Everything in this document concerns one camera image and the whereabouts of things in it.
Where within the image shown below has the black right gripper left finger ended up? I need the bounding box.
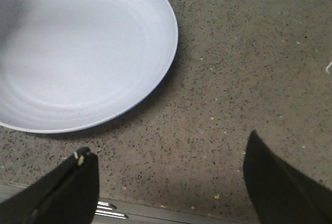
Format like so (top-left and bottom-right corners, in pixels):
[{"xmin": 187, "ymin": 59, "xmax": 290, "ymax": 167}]
[{"xmin": 1, "ymin": 147, "xmax": 99, "ymax": 223}]

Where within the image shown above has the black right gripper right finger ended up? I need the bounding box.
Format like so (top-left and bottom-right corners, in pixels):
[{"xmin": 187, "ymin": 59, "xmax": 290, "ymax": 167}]
[{"xmin": 243, "ymin": 131, "xmax": 331, "ymax": 223}]

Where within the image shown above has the light blue plate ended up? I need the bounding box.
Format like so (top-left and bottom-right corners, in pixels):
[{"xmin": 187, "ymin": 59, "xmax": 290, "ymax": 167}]
[{"xmin": 1, "ymin": 0, "xmax": 178, "ymax": 134}]

